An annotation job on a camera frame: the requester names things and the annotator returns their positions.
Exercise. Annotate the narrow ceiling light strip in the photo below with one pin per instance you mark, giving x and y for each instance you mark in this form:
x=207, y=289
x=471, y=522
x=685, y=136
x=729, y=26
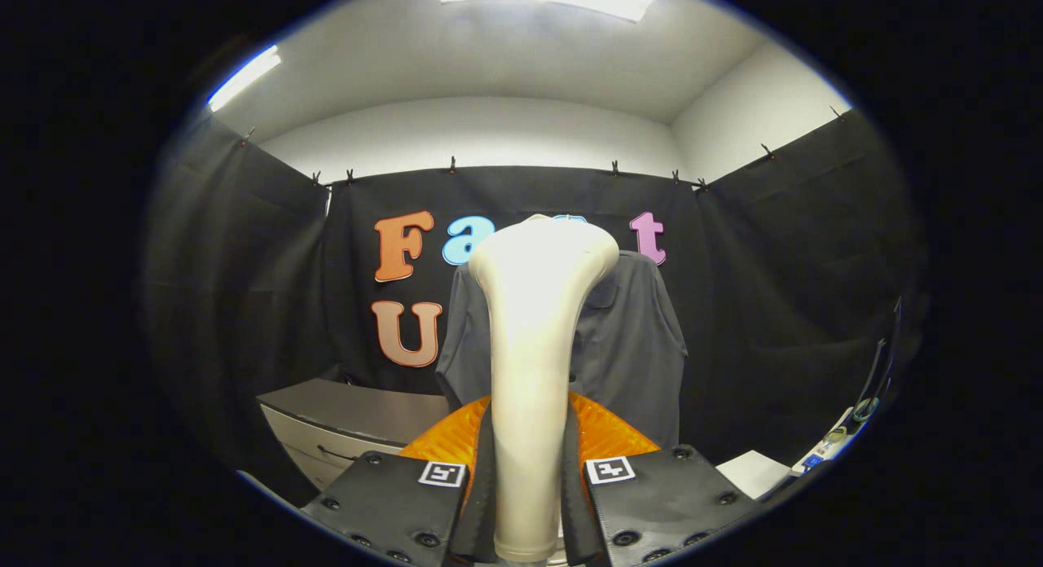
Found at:
x=244, y=78

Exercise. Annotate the white power strip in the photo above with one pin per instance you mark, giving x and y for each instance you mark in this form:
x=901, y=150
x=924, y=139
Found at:
x=819, y=459

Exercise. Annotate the cream white garment steamer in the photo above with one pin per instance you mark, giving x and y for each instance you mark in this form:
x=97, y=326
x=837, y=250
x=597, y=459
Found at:
x=530, y=347

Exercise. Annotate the row of black cloth clips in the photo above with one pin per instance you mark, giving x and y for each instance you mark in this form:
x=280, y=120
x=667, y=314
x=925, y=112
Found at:
x=451, y=164

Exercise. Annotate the grey drawer cabinet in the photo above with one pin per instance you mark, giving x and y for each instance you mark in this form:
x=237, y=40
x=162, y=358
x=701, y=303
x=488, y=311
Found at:
x=342, y=404

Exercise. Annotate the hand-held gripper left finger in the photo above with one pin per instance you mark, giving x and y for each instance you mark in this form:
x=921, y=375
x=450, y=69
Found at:
x=391, y=502

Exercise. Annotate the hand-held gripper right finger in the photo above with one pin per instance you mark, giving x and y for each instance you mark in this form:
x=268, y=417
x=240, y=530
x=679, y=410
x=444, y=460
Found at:
x=668, y=502

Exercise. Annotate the black backdrop cloth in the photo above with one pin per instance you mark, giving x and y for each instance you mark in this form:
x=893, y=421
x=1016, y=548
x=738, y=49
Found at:
x=244, y=265

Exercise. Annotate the dark grey collared shirt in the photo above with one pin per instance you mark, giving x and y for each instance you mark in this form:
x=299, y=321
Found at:
x=627, y=347

